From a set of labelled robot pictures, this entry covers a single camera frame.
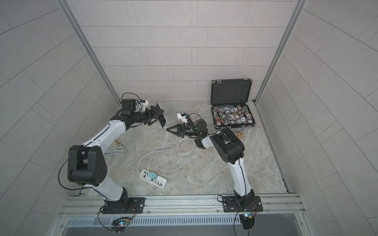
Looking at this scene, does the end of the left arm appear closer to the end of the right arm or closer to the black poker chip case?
the end of the right arm

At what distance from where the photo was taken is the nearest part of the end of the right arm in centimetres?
75

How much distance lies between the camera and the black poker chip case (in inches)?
40.0

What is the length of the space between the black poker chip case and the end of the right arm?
25 centimetres
